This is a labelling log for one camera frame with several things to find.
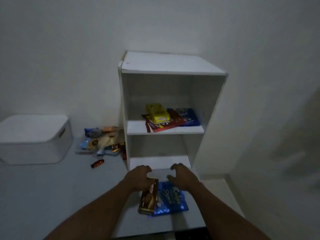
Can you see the red candy wrapper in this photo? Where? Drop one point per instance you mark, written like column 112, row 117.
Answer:
column 97, row 163

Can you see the red chocolate packet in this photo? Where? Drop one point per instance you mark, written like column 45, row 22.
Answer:
column 162, row 126

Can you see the person's left forearm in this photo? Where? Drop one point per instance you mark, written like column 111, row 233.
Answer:
column 100, row 212

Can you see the pile of candies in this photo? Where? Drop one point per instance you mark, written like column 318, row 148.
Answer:
column 112, row 148

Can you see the person's right hand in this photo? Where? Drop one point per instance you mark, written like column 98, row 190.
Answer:
column 183, row 177

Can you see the clear bag of grey snacks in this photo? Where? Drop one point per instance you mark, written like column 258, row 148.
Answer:
column 95, row 133

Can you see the white shelf unit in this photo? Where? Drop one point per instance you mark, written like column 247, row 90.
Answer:
column 172, row 63

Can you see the brown biscuit packet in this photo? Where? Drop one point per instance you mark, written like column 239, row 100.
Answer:
column 148, row 202

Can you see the yellow snack box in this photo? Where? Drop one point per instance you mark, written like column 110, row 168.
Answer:
column 157, row 113

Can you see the blue biscuit packet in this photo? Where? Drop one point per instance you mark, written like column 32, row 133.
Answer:
column 187, row 117

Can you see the clear bag of orange snacks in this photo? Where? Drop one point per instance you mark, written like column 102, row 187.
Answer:
column 109, row 128

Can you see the person's left hand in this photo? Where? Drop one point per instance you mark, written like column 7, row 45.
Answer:
column 137, row 178

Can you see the person's right forearm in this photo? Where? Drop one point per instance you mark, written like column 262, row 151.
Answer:
column 220, row 214

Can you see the blue foil snack bag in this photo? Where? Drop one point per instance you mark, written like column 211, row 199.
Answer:
column 171, row 199

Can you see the white plastic storage bin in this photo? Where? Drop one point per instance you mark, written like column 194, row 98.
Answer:
column 32, row 137

